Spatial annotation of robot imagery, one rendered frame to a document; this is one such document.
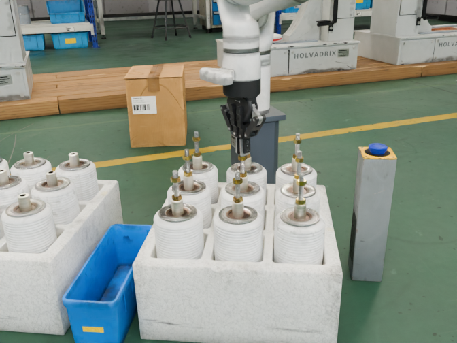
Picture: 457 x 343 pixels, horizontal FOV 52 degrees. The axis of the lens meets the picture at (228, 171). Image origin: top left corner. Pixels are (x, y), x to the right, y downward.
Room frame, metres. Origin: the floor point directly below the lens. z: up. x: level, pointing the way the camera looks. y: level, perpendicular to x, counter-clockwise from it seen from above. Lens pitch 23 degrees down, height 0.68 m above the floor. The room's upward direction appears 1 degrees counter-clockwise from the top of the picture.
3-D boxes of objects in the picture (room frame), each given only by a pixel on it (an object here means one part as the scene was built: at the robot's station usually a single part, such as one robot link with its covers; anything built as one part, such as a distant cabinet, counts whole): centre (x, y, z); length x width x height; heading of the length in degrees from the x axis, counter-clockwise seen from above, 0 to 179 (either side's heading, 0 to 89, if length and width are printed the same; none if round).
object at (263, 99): (1.37, -0.08, 0.39); 0.09 x 0.09 x 0.17; 19
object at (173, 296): (0.92, -0.03, 0.09); 0.39 x 0.39 x 0.18; 84
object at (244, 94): (0.92, -0.03, 0.45); 0.08 x 0.08 x 0.09
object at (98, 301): (0.86, 0.25, 0.06); 0.30 x 0.11 x 0.12; 174
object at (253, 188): (0.92, -0.03, 0.25); 0.08 x 0.08 x 0.01
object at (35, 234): (0.85, 0.41, 0.16); 0.10 x 0.10 x 0.18
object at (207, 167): (1.05, 0.07, 0.25); 0.08 x 0.08 x 0.01
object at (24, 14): (5.13, 2.11, 0.35); 0.16 x 0.15 x 0.19; 109
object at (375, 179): (0.96, -0.33, 0.16); 0.07 x 0.07 x 0.31; 84
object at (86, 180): (1.08, 0.38, 0.16); 0.10 x 0.10 x 0.18
